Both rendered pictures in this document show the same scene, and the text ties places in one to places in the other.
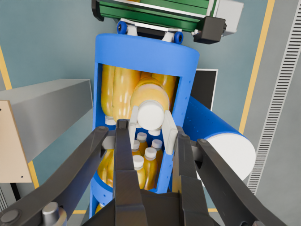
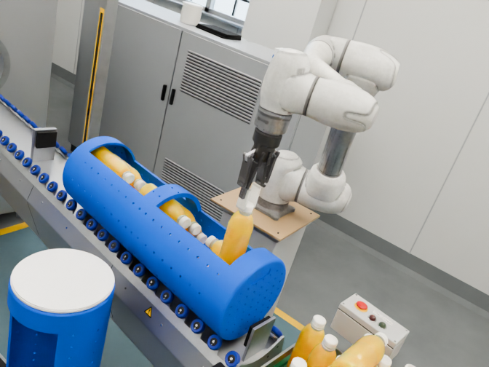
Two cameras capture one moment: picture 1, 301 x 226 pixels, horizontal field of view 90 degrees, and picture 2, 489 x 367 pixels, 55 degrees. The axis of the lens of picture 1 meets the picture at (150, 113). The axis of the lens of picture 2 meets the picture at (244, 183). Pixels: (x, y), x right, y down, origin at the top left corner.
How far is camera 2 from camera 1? 1.22 m
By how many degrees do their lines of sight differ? 60
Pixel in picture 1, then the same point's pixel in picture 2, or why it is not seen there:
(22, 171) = (225, 203)
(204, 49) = not seen: outside the picture
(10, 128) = (261, 226)
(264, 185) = not seen: outside the picture
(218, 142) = (98, 290)
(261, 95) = not seen: outside the picture
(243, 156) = (46, 294)
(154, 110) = (249, 206)
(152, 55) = (258, 256)
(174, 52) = (251, 266)
